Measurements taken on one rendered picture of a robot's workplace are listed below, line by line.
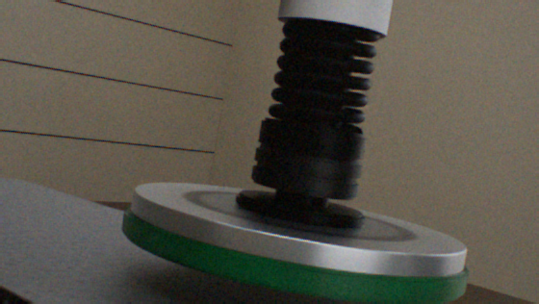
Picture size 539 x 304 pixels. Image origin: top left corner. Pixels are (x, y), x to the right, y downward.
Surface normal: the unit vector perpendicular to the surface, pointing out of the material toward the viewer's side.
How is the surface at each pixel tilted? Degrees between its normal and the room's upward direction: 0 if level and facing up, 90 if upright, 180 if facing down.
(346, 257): 90
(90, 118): 90
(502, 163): 90
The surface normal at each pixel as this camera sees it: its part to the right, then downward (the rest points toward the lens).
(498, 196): -0.66, -0.07
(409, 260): 0.52, 0.14
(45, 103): 0.73, 0.16
